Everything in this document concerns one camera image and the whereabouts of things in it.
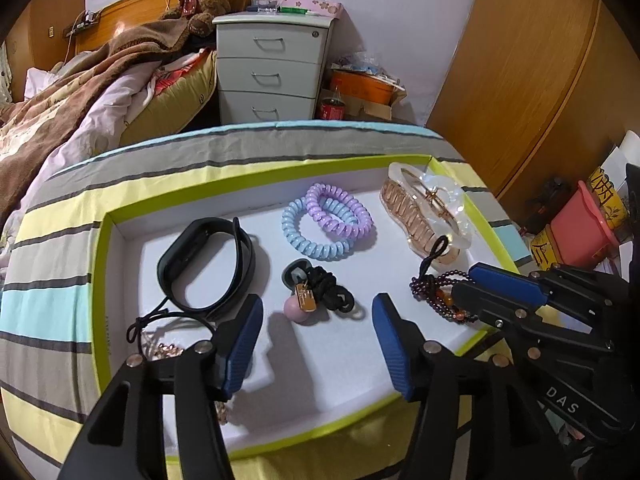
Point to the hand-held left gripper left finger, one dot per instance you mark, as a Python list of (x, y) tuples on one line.
[(245, 347)]

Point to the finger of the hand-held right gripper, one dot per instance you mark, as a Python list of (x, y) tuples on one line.
[(505, 280), (490, 302)]

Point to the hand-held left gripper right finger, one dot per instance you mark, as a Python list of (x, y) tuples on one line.
[(395, 352)]

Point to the green cardboard tray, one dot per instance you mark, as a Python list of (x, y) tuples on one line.
[(320, 385)]

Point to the pink plastic bucket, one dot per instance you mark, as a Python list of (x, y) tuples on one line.
[(580, 230)]

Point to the black fitness band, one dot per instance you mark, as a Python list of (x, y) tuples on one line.
[(170, 265)]

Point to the translucent hair claw clip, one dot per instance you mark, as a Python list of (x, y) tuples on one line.
[(415, 210)]

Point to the yellow printed bag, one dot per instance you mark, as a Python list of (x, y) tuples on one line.
[(607, 195)]

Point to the wooden wardrobe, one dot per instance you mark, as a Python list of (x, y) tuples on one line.
[(525, 85)]

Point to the cardboard box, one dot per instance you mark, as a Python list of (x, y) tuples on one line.
[(375, 110)]

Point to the orange basin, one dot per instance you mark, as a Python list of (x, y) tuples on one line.
[(360, 87)]

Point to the olive pillow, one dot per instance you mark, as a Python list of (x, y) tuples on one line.
[(165, 110)]

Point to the white duvet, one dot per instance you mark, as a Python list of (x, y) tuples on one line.
[(100, 110)]

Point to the grey drawer nightstand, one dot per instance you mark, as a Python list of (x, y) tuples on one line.
[(270, 70)]

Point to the bed with brown blanket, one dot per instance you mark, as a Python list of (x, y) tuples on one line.
[(50, 110)]

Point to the pink flowered box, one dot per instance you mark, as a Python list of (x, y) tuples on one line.
[(320, 5)]

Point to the wooden headboard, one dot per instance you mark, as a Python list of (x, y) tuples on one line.
[(125, 15)]

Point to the power strip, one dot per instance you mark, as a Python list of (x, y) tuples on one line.
[(82, 21)]

